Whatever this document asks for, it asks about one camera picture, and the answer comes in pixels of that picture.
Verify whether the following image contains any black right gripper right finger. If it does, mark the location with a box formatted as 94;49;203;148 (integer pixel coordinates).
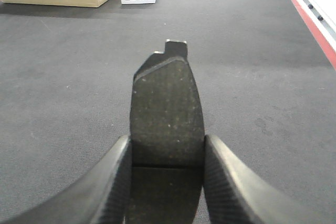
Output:
204;135;320;223

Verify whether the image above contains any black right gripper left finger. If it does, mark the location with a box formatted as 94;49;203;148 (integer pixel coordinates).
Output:
7;135;131;223

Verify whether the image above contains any dark grey brake pad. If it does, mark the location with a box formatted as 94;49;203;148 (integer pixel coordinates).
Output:
125;40;205;223

